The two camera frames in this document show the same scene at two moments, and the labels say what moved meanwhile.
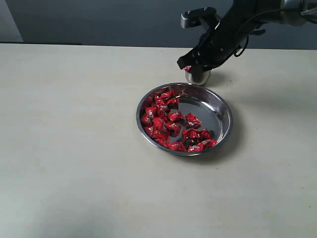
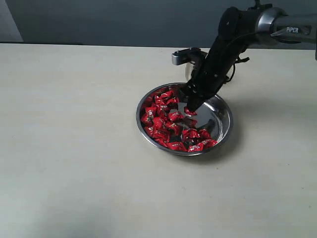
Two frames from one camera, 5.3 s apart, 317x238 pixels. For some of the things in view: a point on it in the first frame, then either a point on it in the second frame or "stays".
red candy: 166,98 stays
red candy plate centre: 173,116 stays
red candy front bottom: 198,147 stays
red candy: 191,122 -> 189,113
